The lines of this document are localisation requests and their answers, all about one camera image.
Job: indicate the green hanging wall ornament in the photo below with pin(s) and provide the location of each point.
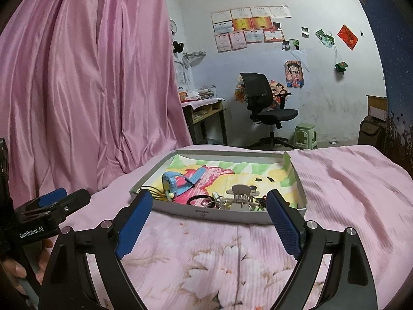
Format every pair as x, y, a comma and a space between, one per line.
341, 67

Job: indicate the pink curtain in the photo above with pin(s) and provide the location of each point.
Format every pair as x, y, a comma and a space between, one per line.
96, 71

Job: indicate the cartoon wall poster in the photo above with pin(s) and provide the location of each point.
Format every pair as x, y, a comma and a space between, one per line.
294, 74

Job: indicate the blue wristwatch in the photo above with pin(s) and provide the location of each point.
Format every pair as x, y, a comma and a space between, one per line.
169, 180

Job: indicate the black wall ornament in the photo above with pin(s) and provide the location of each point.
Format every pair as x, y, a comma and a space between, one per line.
178, 46

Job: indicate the black office chair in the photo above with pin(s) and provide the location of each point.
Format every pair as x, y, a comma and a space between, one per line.
255, 87

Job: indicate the beige hair claw clip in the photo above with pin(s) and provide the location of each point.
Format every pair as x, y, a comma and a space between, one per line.
238, 189

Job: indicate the wooden desk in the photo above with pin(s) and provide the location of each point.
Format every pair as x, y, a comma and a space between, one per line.
206, 103

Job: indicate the group of wall certificates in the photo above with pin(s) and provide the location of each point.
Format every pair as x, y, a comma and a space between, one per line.
242, 29

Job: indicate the person's left hand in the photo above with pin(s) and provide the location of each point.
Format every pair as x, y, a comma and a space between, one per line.
43, 258

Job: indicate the pink floral bedsheet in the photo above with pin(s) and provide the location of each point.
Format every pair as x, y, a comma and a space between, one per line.
338, 184

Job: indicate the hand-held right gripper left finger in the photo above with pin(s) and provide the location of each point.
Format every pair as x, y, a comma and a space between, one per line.
134, 226

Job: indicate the red paper wall decoration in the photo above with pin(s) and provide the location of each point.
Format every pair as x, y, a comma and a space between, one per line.
347, 36

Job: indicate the colourful cartoon wall picture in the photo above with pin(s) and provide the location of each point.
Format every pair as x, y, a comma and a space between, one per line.
279, 90

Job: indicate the blue starry wall cloth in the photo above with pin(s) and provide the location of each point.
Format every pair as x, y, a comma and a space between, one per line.
387, 55

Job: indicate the small wall photo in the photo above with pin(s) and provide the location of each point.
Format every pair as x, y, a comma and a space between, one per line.
322, 36
290, 44
305, 32

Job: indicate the colourful cartoon paper sheet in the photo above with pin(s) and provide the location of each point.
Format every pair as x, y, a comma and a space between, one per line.
245, 174

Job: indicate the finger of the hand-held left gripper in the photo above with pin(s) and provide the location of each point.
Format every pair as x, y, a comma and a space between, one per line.
74, 200
51, 197

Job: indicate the green plastic stool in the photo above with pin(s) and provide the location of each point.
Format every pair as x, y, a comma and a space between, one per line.
305, 129

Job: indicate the grey shallow cardboard box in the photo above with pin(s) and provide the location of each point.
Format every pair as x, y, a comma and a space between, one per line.
206, 214

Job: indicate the desk clutter pile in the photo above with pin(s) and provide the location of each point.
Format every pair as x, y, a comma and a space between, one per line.
203, 93

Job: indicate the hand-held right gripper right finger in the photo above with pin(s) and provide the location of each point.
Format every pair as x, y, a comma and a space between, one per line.
285, 226

